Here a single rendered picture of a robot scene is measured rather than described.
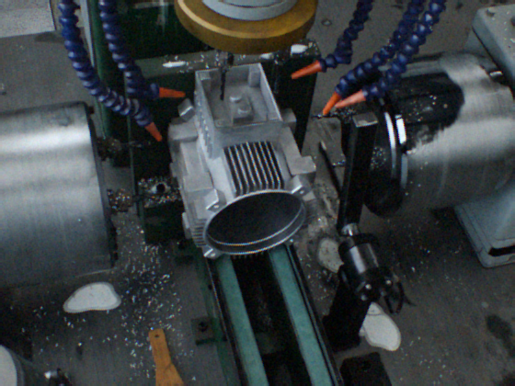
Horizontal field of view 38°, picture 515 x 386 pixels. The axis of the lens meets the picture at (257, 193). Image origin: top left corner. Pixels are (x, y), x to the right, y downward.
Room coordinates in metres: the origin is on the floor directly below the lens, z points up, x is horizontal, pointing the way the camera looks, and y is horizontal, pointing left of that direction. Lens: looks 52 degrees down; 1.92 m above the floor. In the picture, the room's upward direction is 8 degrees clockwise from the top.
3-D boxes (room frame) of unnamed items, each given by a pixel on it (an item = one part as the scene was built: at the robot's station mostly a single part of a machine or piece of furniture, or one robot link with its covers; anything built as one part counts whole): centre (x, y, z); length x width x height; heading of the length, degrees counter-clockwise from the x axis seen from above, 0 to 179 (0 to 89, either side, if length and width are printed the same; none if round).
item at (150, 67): (0.88, 0.09, 0.97); 0.30 x 0.11 x 0.34; 112
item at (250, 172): (0.73, 0.03, 1.01); 0.20 x 0.19 x 0.19; 22
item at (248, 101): (0.77, 0.05, 1.11); 0.12 x 0.11 x 0.07; 22
